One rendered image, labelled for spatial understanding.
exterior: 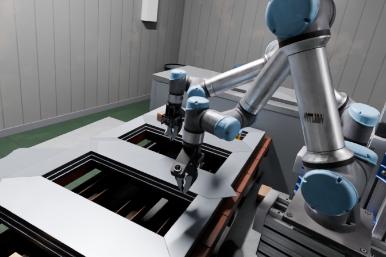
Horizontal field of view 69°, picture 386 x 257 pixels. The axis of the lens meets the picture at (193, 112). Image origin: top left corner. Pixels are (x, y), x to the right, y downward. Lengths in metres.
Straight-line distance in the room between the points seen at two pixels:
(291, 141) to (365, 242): 1.10
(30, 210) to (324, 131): 0.92
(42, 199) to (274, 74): 0.88
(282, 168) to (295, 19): 1.46
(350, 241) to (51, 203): 0.93
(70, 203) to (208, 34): 4.23
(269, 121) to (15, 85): 2.67
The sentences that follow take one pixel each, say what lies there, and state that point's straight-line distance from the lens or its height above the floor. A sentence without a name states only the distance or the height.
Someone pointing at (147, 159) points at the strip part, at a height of 0.87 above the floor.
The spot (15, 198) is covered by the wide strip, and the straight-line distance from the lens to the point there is 1.17.
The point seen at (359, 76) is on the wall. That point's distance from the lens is 4.34.
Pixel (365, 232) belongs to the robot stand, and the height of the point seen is 1.04.
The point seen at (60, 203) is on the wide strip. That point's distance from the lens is 1.11.
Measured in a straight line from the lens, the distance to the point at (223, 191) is 1.21.
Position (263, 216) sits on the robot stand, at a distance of 0.97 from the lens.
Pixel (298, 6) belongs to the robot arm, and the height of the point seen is 1.59.
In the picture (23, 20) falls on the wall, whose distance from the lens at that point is 3.46.
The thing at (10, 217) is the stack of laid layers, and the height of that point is 0.85.
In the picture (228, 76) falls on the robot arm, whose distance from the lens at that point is 1.15.
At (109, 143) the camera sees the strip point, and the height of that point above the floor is 0.87.
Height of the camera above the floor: 1.55
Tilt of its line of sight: 20 degrees down
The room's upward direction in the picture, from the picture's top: 8 degrees clockwise
